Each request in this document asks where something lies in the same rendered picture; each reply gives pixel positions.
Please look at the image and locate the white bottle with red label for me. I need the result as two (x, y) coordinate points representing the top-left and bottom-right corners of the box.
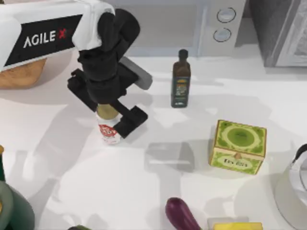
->
(95, 103), (123, 146)

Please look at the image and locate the dark olive oil bottle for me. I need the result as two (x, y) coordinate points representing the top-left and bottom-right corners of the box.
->
(170, 48), (192, 109)

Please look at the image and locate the pale microwave oven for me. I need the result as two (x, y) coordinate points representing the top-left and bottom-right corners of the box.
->
(103, 0), (246, 58)

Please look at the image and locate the purple eggplant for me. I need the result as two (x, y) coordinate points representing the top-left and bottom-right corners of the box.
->
(165, 197), (205, 230)

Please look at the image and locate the green tea box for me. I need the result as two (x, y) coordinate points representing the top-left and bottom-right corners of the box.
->
(208, 119), (268, 176)

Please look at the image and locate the dark green bottle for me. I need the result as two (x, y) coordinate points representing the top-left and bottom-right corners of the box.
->
(0, 144), (6, 182)

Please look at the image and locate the round microwave knob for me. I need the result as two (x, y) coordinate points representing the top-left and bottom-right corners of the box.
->
(213, 27), (233, 43)
(216, 7), (237, 23)

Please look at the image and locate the green round container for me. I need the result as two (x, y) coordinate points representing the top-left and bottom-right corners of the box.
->
(0, 180), (36, 230)

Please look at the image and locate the yellow block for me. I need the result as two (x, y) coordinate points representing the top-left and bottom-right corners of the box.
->
(207, 216), (264, 230)

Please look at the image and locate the grey cabinet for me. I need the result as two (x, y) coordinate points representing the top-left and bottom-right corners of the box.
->
(248, 0), (307, 69)

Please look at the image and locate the white kettle with black handle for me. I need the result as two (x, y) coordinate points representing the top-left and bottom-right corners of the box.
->
(274, 143), (307, 230)

